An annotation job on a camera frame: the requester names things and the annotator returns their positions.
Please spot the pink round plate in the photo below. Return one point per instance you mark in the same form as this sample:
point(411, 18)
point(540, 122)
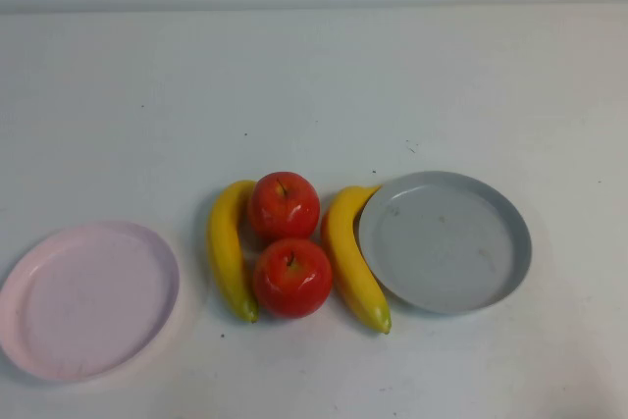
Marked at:
point(88, 306)

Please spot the yellow banana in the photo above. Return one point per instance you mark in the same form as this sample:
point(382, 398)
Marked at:
point(225, 252)
point(346, 262)

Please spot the red apple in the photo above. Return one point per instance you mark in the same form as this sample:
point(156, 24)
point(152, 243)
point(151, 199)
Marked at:
point(294, 286)
point(284, 213)

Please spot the grey round plate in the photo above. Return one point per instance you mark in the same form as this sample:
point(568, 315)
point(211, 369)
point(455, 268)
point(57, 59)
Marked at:
point(441, 247)

